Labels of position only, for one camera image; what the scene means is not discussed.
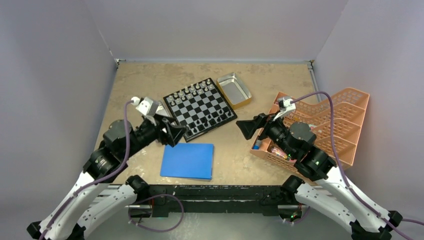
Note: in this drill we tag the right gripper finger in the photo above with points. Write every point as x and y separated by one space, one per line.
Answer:
262 119
248 127

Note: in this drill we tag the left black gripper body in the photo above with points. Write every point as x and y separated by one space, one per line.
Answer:
148 132

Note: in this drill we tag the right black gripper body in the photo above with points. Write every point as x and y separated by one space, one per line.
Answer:
276 131

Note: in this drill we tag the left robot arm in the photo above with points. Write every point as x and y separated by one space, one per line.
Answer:
75 218

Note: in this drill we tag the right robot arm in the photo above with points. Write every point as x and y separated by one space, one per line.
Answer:
348 205

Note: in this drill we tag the white chess piece row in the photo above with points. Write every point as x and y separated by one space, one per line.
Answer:
204 89

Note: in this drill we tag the blue capped small bottle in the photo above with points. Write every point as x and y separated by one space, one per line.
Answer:
257 144

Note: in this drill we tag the blue folder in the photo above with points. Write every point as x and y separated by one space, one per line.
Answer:
188 160

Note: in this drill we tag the gold rectangular metal tin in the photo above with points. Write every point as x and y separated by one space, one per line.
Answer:
234 90

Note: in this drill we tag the black and silver chessboard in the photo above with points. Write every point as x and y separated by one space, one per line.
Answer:
192 113

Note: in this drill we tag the orange plastic tiered organizer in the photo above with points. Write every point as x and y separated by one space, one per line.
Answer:
349 107

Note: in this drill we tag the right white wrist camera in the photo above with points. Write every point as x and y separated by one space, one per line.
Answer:
286 106

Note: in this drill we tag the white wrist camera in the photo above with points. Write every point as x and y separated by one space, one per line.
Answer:
286 106
147 107

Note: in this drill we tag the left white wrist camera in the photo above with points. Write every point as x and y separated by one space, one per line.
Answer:
147 107

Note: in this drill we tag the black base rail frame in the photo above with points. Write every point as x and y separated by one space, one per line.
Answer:
267 200

